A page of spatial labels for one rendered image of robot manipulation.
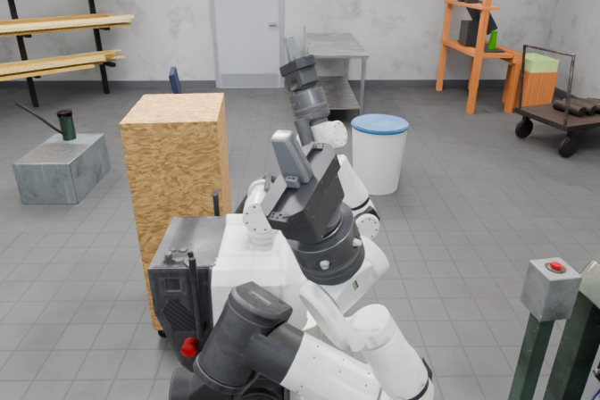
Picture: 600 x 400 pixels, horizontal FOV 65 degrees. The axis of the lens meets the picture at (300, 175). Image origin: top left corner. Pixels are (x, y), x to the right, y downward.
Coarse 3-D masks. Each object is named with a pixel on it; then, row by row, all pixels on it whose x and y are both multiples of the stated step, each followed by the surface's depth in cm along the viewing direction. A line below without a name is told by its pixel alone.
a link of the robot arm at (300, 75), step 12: (300, 60) 110; (312, 60) 110; (288, 72) 114; (300, 72) 111; (312, 72) 112; (288, 84) 117; (300, 84) 112; (312, 84) 114; (300, 96) 112; (312, 96) 112; (324, 96) 115; (300, 108) 113
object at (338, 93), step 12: (312, 36) 703; (324, 36) 703; (336, 36) 703; (348, 36) 703; (312, 48) 598; (324, 48) 598; (336, 48) 598; (348, 48) 598; (360, 48) 598; (324, 84) 705; (336, 84) 705; (348, 84) 705; (336, 96) 638; (348, 96) 638; (360, 96) 582; (336, 108) 589; (348, 108) 589; (360, 108) 586
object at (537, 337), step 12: (528, 324) 173; (540, 324) 166; (552, 324) 167; (528, 336) 173; (540, 336) 169; (528, 348) 174; (540, 348) 171; (528, 360) 174; (540, 360) 174; (516, 372) 182; (528, 372) 176; (516, 384) 183; (528, 384) 178; (516, 396) 183; (528, 396) 182
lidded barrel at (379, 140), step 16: (352, 128) 415; (368, 128) 397; (384, 128) 397; (400, 128) 397; (368, 144) 399; (384, 144) 395; (400, 144) 402; (368, 160) 405; (384, 160) 402; (400, 160) 412; (368, 176) 412; (384, 176) 410; (368, 192) 419; (384, 192) 418
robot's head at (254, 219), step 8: (256, 184) 95; (272, 184) 95; (248, 192) 96; (256, 192) 90; (264, 192) 90; (248, 200) 89; (256, 200) 87; (248, 208) 86; (256, 208) 86; (248, 216) 87; (256, 216) 87; (264, 216) 87; (248, 224) 88; (256, 224) 88; (264, 224) 88; (248, 232) 93; (256, 232) 88; (264, 232) 88; (272, 232) 92
